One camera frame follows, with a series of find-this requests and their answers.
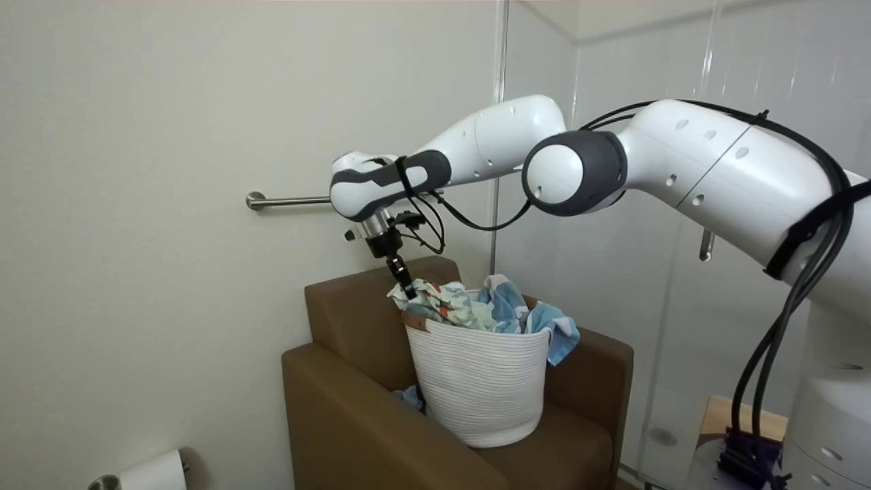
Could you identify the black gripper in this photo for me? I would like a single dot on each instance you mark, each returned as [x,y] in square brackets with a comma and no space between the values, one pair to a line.
[388,246]

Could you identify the small floral patterned towel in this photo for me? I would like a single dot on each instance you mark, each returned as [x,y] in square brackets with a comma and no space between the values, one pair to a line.
[448,302]

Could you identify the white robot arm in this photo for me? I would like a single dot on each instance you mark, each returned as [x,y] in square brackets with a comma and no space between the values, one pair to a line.
[761,186]

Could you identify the white woven hamper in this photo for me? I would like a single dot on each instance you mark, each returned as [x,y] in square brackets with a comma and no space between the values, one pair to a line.
[485,386]

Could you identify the brown armchair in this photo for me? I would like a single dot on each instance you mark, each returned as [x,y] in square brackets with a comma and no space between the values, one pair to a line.
[352,431]

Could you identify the white toilet paper roll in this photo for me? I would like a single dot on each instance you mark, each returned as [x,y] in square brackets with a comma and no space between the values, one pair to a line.
[164,471]

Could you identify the purple clamp block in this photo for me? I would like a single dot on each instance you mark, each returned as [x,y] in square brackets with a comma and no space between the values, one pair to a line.
[753,461]

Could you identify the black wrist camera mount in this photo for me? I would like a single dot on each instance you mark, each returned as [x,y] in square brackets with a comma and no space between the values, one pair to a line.
[399,220]

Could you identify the chrome wall towel bar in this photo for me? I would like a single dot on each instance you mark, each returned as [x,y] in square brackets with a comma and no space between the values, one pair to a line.
[263,203]

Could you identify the chrome shower door handle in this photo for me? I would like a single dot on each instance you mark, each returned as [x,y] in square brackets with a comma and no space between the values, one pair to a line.
[707,246]

